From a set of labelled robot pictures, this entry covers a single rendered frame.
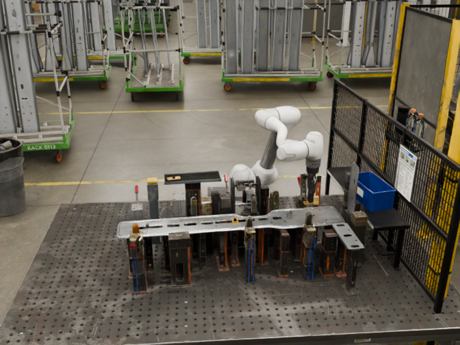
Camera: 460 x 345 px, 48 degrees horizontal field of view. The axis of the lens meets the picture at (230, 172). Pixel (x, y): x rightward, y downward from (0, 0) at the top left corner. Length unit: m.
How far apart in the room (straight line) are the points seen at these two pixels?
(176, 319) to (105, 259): 0.77
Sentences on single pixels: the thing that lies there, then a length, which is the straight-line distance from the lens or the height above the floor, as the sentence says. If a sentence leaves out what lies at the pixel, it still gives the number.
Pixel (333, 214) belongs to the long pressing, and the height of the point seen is 1.00.
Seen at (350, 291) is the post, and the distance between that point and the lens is 3.14.
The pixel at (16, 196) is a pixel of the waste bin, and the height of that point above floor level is 0.20.
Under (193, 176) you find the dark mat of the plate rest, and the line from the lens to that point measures 3.37.
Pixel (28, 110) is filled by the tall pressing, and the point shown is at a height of 0.60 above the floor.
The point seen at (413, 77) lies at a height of 1.36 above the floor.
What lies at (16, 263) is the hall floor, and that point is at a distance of 4.93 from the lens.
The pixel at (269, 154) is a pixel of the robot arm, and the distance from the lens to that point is 3.76.
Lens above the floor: 2.54
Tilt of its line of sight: 24 degrees down
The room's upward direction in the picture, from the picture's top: straight up
